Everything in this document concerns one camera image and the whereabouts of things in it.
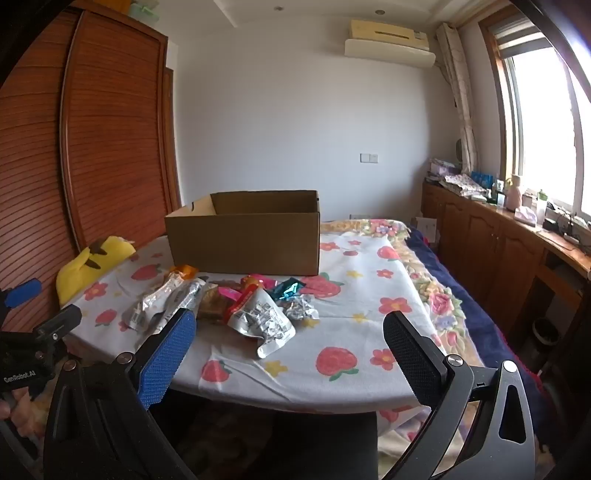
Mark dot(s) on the dark trash bin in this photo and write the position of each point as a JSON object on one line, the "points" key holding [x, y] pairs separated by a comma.
{"points": [[547, 332]]}

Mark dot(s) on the white wall switch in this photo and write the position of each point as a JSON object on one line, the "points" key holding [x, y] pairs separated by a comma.
{"points": [[369, 158]]}

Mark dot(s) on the teal snack packet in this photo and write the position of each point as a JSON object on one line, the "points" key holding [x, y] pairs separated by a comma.
{"points": [[288, 290]]}

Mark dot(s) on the yellow plush toy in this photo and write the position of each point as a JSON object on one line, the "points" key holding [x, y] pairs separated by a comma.
{"points": [[87, 267]]}

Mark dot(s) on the wall air conditioner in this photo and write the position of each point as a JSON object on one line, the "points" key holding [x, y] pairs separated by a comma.
{"points": [[388, 44]]}

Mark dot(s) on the green capped bottle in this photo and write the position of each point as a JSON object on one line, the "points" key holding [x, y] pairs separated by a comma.
{"points": [[541, 207]]}

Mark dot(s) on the wooden slatted wardrobe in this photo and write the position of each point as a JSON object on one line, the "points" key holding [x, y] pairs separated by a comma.
{"points": [[106, 138]]}

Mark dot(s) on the window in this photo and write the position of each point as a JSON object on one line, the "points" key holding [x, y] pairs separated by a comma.
{"points": [[540, 124]]}

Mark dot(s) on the small orange snack packet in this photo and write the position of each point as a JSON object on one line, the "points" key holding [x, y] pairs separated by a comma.
{"points": [[184, 272]]}

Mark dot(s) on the brown cardboard box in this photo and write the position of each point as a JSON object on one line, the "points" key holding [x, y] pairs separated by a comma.
{"points": [[244, 240]]}

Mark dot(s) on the silver printed snack packet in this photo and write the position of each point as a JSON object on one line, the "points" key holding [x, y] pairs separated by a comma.
{"points": [[147, 307]]}

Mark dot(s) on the strawberry printed blanket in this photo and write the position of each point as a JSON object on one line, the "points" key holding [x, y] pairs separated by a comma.
{"points": [[323, 341]]}

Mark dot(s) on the red orange snack packet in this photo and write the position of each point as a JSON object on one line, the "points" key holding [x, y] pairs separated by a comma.
{"points": [[257, 279]]}

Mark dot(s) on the floral bed blanket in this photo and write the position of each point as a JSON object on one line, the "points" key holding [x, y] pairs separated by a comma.
{"points": [[438, 300]]}

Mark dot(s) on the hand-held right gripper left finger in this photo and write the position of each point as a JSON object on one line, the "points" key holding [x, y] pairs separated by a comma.
{"points": [[166, 360]]}

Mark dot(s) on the pink bottle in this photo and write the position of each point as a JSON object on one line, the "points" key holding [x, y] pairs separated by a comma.
{"points": [[514, 194]]}

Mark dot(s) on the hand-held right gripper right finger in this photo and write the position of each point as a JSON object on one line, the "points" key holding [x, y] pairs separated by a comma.
{"points": [[411, 355]]}

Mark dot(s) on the dark blue blanket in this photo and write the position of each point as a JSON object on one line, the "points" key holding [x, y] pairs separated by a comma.
{"points": [[475, 304]]}

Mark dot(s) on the crumpled silver wrapper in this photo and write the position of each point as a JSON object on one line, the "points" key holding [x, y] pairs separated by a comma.
{"points": [[300, 308]]}

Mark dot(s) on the patterned curtain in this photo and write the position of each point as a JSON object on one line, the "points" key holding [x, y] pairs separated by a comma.
{"points": [[461, 92]]}

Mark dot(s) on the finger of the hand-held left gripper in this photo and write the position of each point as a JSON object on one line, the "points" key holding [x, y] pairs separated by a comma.
{"points": [[62, 321], [21, 293]]}

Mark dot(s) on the green storage box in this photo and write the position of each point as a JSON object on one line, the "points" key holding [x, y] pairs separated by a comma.
{"points": [[144, 11]]}

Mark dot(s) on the pink snack packet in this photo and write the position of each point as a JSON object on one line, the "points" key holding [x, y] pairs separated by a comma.
{"points": [[227, 292]]}

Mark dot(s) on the floral folded cloth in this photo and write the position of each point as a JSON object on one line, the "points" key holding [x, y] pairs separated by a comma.
{"points": [[464, 184]]}

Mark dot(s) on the white red printed snack packet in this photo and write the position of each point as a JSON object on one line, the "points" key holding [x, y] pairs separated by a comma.
{"points": [[263, 323]]}

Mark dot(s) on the white paper bag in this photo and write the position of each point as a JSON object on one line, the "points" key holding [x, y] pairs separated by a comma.
{"points": [[425, 229]]}

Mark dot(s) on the clear granola snack packet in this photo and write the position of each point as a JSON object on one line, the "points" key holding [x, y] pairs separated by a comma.
{"points": [[212, 307]]}

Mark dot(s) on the wooden cabinet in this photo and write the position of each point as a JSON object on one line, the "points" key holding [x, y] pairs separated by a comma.
{"points": [[489, 249]]}

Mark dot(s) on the pink tissue pack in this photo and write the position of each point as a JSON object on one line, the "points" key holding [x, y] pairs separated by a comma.
{"points": [[525, 216]]}

